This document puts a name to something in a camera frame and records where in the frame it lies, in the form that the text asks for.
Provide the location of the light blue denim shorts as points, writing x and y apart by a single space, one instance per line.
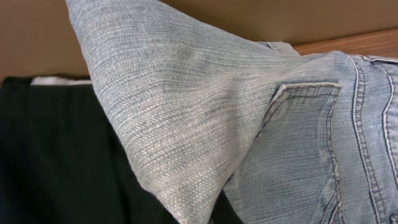
314 137

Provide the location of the black folded garment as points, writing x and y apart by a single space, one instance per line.
62 155

